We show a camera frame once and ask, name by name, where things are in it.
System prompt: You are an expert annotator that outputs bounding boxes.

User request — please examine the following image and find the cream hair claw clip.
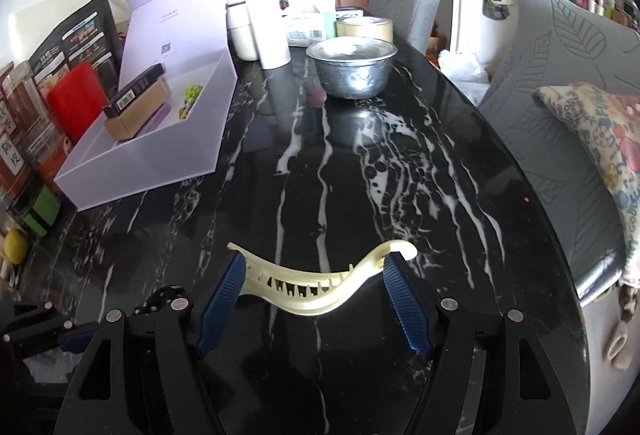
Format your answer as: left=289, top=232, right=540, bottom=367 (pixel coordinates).
left=227, top=240, right=419, bottom=317

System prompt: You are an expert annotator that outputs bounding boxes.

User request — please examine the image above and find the yellow green hair clip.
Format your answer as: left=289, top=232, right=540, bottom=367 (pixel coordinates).
left=179, top=85, right=203, bottom=120

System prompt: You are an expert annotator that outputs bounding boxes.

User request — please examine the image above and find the black rectangular box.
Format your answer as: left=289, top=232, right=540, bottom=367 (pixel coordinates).
left=102, top=64, right=165, bottom=119

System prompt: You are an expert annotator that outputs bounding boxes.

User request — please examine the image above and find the yellow lemon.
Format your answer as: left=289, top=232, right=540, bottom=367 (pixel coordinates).
left=2, top=228, right=29, bottom=265

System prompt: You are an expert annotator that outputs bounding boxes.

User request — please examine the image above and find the orange powder spice jar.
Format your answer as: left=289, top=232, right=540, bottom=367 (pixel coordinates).
left=0, top=91, right=34, bottom=203

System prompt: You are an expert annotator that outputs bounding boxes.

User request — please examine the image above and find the gold cardboard box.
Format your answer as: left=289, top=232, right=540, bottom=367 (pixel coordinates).
left=104, top=79, right=169, bottom=142

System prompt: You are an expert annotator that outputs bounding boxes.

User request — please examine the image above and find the brown spice jar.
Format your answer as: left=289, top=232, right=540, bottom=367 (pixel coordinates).
left=2, top=62, right=63, bottom=168

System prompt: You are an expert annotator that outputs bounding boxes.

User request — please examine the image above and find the red plastic container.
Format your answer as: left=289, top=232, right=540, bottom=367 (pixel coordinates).
left=47, top=62, right=107, bottom=145

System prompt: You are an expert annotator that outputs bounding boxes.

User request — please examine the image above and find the metal bowl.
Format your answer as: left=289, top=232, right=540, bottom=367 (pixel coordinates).
left=306, top=36, right=398, bottom=100

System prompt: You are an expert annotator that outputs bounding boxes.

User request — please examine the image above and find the floral cushion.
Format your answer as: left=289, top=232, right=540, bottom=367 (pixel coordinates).
left=534, top=83, right=639, bottom=289

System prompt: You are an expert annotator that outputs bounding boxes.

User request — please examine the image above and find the packing tape roll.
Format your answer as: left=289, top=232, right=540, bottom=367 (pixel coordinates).
left=336, top=16, right=394, bottom=43

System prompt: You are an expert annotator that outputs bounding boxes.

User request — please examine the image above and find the lavender gift box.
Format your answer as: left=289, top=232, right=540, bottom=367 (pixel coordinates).
left=55, top=0, right=236, bottom=211

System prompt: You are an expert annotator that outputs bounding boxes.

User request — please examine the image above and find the tissue box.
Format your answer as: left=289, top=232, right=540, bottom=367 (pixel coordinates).
left=283, top=10, right=336, bottom=47

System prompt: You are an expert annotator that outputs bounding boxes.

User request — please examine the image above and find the white cylindrical tumbler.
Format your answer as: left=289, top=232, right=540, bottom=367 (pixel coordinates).
left=248, top=0, right=291, bottom=70

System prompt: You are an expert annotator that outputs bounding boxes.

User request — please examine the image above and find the black snack bag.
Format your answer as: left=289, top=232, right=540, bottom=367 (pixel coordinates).
left=28, top=0, right=122, bottom=98

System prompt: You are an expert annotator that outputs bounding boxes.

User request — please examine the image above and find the grey near chair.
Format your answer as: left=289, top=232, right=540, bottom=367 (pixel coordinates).
left=476, top=0, right=640, bottom=306

